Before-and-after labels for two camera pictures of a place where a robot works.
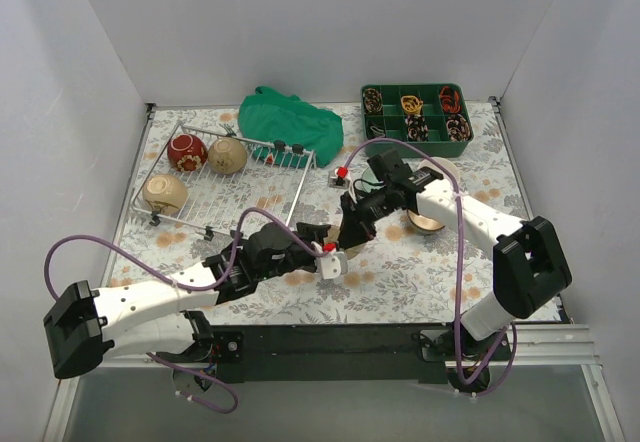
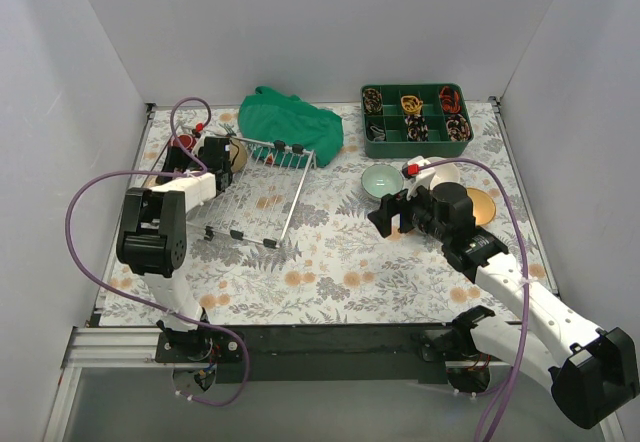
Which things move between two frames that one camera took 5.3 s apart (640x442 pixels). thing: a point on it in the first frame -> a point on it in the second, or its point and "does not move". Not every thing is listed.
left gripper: [310, 238] -> [176, 157]
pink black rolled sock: [458, 128] does not move
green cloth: [284, 119] does not move
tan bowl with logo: [329, 243] -> [483, 206]
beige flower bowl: [227, 155] does not move
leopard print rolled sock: [372, 100] does not move
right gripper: [357, 210] -> [398, 211]
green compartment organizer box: [434, 117] does not move
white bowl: [446, 182] does not move
